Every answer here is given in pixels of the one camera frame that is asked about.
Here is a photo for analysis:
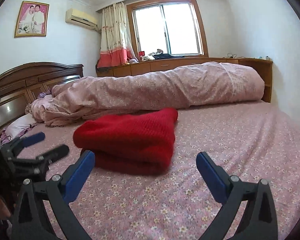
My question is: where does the clothes pile on windowsill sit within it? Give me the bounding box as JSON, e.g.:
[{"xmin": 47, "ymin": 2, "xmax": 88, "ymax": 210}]
[{"xmin": 141, "ymin": 49, "xmax": 184, "ymax": 61}]

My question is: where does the rolled pink floral duvet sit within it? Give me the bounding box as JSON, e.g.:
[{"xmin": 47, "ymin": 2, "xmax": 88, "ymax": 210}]
[{"xmin": 27, "ymin": 62, "xmax": 265, "ymax": 127}]

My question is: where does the wooden window frame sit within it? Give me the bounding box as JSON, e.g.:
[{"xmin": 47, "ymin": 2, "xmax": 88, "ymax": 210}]
[{"xmin": 126, "ymin": 0, "xmax": 209, "ymax": 57}]

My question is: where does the framed wedding photo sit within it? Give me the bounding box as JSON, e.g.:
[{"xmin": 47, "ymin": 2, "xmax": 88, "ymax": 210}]
[{"xmin": 14, "ymin": 1, "xmax": 49, "ymax": 38}]

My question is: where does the white wall air conditioner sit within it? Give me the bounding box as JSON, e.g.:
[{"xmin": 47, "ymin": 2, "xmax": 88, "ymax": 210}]
[{"xmin": 65, "ymin": 8, "xmax": 97, "ymax": 30}]

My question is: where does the dark wooden headboard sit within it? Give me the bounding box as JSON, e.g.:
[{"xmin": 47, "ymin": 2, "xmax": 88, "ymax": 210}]
[{"xmin": 0, "ymin": 62, "xmax": 83, "ymax": 129}]

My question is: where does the red knitted sweater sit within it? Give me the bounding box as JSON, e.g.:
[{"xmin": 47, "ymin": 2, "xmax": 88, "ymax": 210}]
[{"xmin": 73, "ymin": 108, "xmax": 178, "ymax": 176}]

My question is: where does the long wooden low cabinet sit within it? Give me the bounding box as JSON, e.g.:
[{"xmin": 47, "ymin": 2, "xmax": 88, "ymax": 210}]
[{"xmin": 96, "ymin": 56, "xmax": 274, "ymax": 104}]

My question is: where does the cream and red curtain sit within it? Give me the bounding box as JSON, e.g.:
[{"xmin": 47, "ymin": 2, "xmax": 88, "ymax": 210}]
[{"xmin": 97, "ymin": 2, "xmax": 137, "ymax": 68}]

